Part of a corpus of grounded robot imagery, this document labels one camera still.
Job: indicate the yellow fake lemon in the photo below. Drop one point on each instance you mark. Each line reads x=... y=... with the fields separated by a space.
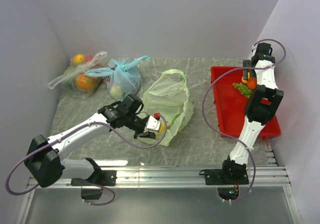
x=161 y=129

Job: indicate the green fake grapes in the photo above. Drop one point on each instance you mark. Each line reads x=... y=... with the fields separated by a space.
x=243 y=89

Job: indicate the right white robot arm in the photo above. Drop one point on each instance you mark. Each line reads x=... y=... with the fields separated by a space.
x=261 y=107

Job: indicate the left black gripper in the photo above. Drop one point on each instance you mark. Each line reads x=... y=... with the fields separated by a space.
x=150 y=134

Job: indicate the yellow orange fake fruit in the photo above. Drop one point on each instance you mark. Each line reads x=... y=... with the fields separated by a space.
x=244 y=80

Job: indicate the blue tied plastic bag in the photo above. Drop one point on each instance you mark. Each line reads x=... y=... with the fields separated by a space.
x=123 y=76

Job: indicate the clear tied fruit bag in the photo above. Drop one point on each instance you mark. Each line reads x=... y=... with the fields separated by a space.
x=74 y=76

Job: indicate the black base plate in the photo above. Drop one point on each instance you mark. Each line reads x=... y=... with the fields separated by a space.
x=93 y=187
x=230 y=190

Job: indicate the light green plastic bag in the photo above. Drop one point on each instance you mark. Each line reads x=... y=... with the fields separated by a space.
x=170 y=96

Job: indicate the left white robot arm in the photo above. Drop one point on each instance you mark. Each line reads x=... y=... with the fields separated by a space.
x=48 y=157

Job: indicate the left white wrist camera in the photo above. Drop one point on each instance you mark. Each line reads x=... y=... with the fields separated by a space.
x=153 y=124

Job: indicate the aluminium rail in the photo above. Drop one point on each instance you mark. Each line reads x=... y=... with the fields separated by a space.
x=187 y=177

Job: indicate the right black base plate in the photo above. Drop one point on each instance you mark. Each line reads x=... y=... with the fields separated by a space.
x=230 y=190

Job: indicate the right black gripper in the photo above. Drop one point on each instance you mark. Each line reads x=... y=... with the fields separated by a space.
x=246 y=63

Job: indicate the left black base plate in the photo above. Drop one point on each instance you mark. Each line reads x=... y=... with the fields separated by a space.
x=93 y=187

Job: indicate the orange fake orange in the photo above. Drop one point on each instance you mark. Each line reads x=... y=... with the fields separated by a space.
x=252 y=83

